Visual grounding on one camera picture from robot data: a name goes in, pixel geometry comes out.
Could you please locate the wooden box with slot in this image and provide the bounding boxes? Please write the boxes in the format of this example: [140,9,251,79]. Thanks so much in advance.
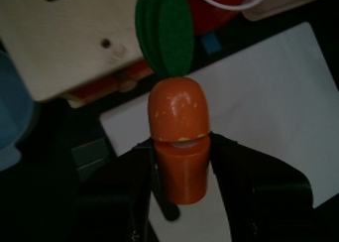
[0,0,156,109]

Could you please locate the white cutting board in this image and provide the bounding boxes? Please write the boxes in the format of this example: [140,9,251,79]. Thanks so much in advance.
[97,21,339,242]

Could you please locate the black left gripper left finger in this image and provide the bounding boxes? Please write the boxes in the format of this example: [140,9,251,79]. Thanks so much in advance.
[73,137,181,242]

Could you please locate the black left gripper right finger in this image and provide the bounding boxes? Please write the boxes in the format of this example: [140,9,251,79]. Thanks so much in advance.
[208,132,317,242]

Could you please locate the orange toy carrot green leaves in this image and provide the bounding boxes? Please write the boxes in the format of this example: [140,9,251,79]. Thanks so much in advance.
[133,0,213,206]

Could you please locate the blue tape patch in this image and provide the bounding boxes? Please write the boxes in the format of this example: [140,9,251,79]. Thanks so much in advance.
[200,31,224,56]

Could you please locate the red plastic cup white rim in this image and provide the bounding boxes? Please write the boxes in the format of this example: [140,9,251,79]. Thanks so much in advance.
[184,0,272,38]

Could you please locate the dark green tape patch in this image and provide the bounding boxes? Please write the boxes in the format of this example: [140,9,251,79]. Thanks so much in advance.
[70,138,112,182]

